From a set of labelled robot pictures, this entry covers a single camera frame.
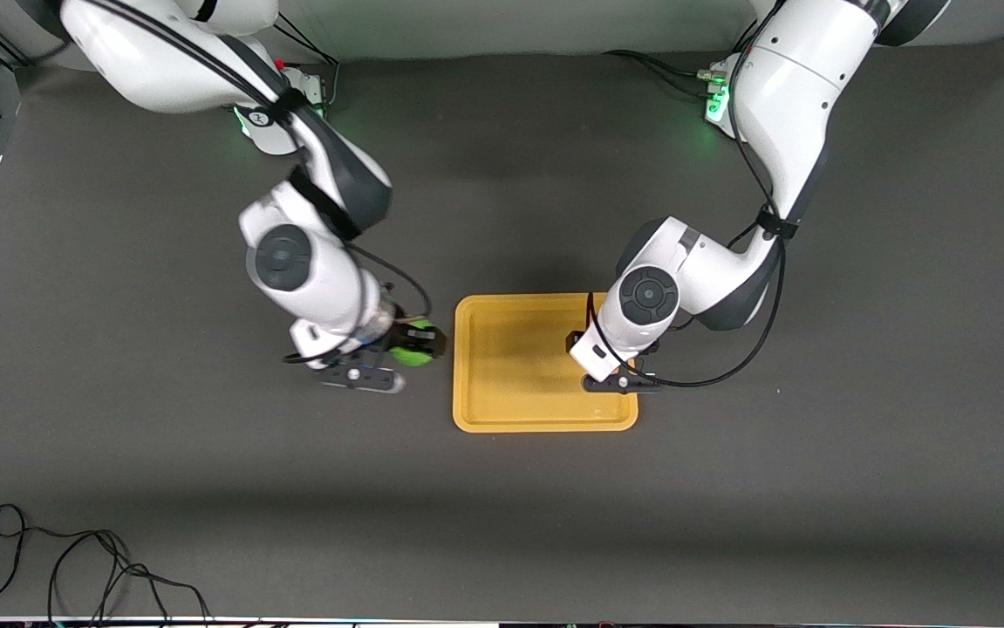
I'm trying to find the yellow plastic tray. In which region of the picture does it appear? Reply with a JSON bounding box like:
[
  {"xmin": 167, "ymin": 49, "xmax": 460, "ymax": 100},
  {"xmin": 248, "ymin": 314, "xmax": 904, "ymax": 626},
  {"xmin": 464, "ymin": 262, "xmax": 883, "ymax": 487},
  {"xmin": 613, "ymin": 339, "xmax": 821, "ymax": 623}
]
[{"xmin": 452, "ymin": 294, "xmax": 639, "ymax": 433}]

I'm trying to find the black cable at arm base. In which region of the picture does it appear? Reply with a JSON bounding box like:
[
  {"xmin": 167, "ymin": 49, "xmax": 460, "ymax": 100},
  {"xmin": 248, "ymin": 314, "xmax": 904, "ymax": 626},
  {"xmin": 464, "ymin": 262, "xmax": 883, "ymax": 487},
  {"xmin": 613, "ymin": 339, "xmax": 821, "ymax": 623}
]
[
  {"xmin": 604, "ymin": 49, "xmax": 714, "ymax": 90},
  {"xmin": 273, "ymin": 12, "xmax": 342, "ymax": 69}
]

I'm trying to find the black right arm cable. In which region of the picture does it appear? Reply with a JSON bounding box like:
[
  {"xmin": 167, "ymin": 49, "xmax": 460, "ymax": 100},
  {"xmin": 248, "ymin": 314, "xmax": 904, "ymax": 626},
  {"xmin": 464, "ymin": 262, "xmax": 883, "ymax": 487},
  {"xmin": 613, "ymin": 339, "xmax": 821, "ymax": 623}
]
[{"xmin": 74, "ymin": 0, "xmax": 433, "ymax": 367}]

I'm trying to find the green apple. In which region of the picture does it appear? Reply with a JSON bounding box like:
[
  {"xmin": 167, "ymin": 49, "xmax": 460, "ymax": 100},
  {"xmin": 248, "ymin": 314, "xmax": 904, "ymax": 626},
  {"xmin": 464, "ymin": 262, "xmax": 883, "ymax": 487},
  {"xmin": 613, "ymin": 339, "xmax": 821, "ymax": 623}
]
[{"xmin": 390, "ymin": 321, "xmax": 435, "ymax": 367}]

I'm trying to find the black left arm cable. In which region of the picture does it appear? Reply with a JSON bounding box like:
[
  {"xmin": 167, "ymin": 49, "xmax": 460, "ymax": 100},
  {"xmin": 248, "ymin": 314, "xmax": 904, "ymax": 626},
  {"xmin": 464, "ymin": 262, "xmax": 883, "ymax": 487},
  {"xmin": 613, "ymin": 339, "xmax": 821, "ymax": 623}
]
[{"xmin": 587, "ymin": 87, "xmax": 789, "ymax": 390}]

